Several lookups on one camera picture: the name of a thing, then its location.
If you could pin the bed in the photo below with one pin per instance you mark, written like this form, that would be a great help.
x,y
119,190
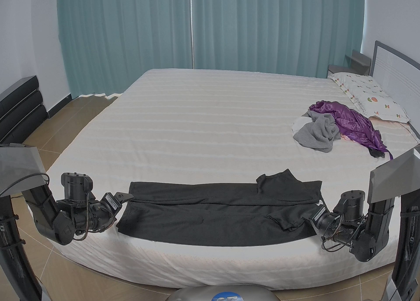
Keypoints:
x,y
213,112

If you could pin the purple satin garment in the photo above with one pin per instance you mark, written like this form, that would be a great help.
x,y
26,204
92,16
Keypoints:
x,y
354,119

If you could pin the grey garment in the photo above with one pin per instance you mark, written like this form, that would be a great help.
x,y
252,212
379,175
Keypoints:
x,y
315,135

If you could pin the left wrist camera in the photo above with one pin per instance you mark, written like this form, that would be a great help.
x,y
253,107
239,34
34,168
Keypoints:
x,y
88,184

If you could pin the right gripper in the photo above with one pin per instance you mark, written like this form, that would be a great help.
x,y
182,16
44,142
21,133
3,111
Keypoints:
x,y
320,219

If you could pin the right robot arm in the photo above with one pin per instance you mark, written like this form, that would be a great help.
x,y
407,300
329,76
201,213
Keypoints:
x,y
393,175

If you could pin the white printed pillow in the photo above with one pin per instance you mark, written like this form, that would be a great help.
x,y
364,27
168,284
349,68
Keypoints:
x,y
367,94

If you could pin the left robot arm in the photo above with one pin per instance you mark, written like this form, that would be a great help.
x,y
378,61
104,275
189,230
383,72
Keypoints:
x,y
46,208

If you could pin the blue-green curtain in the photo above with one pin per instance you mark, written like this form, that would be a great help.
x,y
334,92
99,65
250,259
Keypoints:
x,y
275,14
124,30

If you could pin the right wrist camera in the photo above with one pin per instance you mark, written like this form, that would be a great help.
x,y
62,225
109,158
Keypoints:
x,y
338,208

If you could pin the black chest of drawers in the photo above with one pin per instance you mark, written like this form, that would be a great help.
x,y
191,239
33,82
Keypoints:
x,y
19,106

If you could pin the small black garment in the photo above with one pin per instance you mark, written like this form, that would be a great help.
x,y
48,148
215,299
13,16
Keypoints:
x,y
377,153

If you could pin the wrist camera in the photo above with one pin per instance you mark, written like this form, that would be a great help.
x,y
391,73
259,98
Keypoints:
x,y
338,208
88,184

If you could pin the white garment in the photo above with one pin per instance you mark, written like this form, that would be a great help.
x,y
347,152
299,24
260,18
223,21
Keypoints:
x,y
299,124

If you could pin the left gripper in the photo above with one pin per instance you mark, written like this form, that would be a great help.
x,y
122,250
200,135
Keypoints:
x,y
111,204

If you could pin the pink garment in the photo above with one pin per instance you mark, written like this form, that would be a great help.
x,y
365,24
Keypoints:
x,y
345,136

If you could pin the grey bedside table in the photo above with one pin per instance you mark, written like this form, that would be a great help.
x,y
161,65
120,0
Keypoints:
x,y
359,58

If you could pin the black T-shirt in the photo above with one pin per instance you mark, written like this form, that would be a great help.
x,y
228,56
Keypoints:
x,y
213,221

